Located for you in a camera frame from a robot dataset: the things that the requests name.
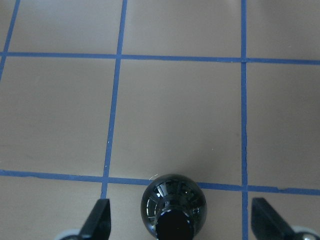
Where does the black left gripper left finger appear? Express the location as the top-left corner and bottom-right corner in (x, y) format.
(78, 198), (111, 240)

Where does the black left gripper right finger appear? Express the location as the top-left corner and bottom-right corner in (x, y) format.
(251, 197), (295, 240)

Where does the carried dark wine bottle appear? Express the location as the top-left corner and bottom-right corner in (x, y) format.
(140, 174), (207, 240)

